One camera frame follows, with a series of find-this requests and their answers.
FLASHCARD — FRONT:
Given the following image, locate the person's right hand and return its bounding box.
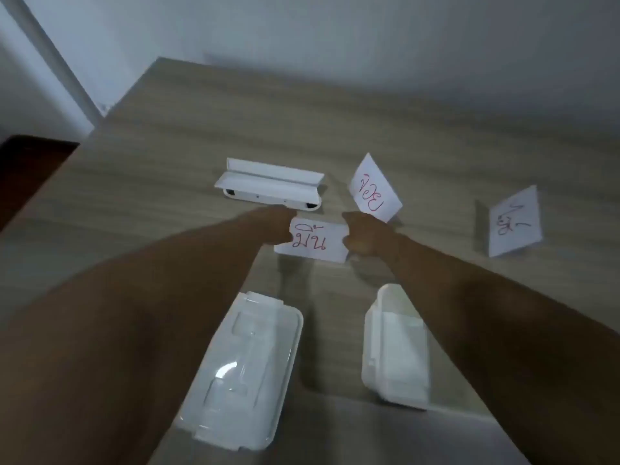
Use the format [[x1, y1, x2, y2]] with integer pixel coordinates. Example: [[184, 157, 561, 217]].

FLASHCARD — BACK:
[[341, 211, 411, 267]]

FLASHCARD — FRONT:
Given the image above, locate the person's left hand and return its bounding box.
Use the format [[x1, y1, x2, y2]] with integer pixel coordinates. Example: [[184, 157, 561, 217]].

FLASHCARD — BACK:
[[243, 206, 295, 247]]

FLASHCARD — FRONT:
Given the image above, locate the white card with red writing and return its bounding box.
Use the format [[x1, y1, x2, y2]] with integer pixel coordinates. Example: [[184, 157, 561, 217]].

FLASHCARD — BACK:
[[274, 217, 351, 265]]

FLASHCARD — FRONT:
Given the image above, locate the person's right forearm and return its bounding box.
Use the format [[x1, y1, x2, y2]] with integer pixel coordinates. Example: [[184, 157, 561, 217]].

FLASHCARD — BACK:
[[385, 234, 620, 465]]

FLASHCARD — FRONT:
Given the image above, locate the person's left forearm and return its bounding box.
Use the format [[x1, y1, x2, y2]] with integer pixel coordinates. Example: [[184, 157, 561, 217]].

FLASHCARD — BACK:
[[0, 215, 272, 465]]

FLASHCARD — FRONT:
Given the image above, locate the white plastic stand device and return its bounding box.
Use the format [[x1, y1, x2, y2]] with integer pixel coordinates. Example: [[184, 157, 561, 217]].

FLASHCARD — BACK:
[[214, 158, 325, 212]]

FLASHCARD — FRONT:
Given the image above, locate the folded white card, red writing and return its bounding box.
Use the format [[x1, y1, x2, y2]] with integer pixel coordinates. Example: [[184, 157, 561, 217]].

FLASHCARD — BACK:
[[347, 152, 404, 223]]

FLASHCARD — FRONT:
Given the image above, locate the white plastic food box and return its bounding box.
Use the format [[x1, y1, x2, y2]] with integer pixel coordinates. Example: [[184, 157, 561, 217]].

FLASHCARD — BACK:
[[361, 284, 431, 411]]

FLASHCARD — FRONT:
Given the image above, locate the clear plastic lidded container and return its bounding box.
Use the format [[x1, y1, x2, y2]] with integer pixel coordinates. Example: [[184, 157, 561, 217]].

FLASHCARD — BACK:
[[173, 291, 305, 452]]

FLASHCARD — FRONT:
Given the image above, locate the standing white card, red scribble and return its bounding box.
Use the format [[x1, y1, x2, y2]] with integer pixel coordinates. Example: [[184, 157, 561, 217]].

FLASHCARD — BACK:
[[487, 185, 543, 258]]

